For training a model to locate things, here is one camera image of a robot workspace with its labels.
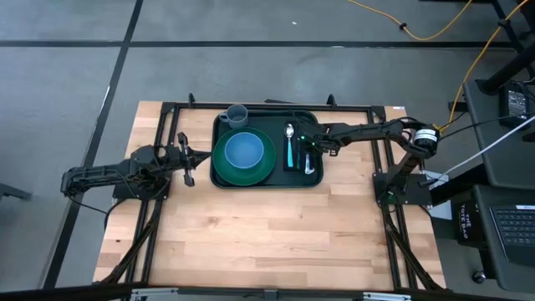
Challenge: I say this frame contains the spoon with teal handle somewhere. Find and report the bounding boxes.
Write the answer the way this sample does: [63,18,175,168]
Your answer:
[283,122,297,170]

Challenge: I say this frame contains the white paper sheet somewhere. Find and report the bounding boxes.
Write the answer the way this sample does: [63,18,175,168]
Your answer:
[420,169,452,221]

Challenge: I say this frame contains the grey desk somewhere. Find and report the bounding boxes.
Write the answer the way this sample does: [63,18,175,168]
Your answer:
[462,79,535,190]
[471,183,535,293]

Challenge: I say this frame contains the dark green serving tray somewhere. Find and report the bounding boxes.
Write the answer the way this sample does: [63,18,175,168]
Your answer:
[209,109,324,191]

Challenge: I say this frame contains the black cloth napkin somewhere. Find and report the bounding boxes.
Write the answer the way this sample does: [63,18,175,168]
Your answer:
[283,120,317,175]

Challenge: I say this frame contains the black table frame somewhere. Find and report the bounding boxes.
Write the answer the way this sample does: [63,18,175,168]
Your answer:
[94,92,447,293]

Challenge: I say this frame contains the black stand leg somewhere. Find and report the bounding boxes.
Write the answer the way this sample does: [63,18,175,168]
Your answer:
[476,0,535,96]

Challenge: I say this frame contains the black power adapter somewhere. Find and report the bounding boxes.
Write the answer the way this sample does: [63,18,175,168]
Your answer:
[498,82,532,129]

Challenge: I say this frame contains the green round plate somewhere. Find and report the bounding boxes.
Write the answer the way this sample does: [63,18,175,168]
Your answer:
[211,126,278,187]

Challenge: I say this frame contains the black tote bag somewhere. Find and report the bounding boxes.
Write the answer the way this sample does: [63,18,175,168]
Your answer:
[450,199,482,248]

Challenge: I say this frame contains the black rig beam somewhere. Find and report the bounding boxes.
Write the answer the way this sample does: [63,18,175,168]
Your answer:
[0,283,535,301]

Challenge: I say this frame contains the yellow floor cable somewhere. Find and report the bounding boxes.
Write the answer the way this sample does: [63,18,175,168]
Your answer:
[430,0,532,137]
[345,0,476,42]

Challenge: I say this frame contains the black stand foot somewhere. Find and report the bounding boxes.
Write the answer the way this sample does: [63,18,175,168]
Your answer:
[0,181,33,202]

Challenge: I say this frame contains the white cable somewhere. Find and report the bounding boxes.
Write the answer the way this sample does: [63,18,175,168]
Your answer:
[441,113,535,179]

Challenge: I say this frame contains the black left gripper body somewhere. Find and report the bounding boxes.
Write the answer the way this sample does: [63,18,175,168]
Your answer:
[160,131,196,188]

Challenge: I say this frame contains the grey mug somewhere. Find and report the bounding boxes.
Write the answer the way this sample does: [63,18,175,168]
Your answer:
[218,103,250,130]

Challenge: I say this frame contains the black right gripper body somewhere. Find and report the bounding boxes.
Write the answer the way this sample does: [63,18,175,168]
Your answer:
[291,110,342,158]

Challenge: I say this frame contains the dark laptop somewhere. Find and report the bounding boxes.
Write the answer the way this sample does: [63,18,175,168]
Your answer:
[488,203,535,268]

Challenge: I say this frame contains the blue ceramic bowl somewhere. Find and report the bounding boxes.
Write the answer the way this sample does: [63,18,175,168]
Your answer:
[223,131,266,171]

